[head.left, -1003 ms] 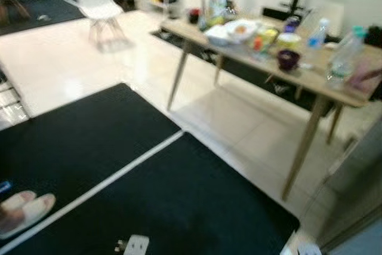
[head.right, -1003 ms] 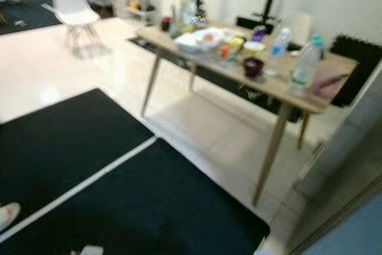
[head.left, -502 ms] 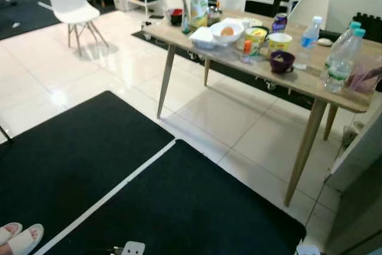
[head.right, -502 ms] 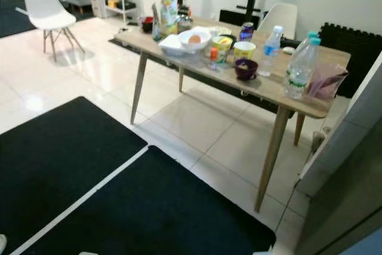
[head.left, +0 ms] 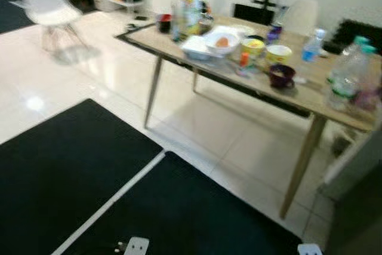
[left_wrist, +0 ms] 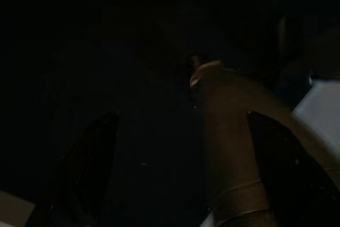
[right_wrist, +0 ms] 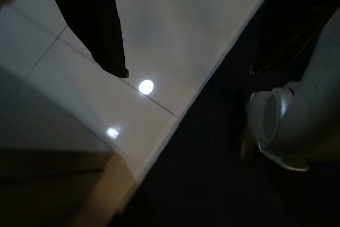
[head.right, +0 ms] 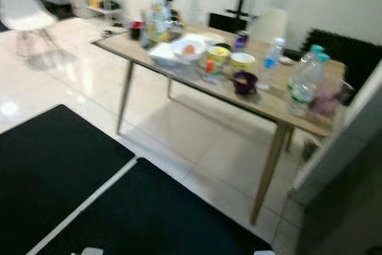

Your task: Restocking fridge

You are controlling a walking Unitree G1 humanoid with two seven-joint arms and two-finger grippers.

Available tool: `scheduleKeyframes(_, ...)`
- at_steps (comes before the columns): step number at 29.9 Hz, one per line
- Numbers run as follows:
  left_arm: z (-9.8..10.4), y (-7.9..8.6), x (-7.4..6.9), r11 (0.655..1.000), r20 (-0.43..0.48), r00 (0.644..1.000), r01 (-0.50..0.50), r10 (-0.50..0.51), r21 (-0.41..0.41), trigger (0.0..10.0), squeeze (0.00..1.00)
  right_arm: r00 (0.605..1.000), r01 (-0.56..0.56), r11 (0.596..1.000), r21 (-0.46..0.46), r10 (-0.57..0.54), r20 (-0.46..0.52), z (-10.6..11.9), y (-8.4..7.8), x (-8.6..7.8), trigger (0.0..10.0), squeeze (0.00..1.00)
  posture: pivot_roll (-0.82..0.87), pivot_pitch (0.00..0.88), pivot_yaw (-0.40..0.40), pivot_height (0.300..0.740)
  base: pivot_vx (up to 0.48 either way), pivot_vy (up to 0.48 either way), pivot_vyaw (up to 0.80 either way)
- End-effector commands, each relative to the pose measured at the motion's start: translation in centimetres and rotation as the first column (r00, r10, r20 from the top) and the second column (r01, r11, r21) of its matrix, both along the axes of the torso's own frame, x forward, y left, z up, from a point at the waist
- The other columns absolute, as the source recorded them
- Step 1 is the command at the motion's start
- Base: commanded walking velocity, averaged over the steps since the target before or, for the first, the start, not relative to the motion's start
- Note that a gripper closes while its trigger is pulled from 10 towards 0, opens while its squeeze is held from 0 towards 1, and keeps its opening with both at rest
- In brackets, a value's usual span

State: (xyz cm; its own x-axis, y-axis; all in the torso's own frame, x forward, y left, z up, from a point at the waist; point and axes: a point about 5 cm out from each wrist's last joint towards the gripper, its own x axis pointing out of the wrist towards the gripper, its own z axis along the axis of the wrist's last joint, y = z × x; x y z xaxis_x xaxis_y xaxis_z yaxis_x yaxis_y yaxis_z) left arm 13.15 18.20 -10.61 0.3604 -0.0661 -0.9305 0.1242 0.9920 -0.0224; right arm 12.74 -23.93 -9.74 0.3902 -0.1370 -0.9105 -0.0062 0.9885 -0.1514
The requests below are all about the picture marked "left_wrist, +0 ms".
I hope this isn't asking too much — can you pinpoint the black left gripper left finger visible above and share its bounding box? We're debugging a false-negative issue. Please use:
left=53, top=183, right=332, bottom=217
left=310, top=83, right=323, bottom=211
left=34, top=110, right=120, bottom=227

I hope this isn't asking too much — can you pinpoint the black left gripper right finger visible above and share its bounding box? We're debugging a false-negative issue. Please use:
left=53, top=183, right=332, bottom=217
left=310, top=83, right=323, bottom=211
left=246, top=110, right=340, bottom=227

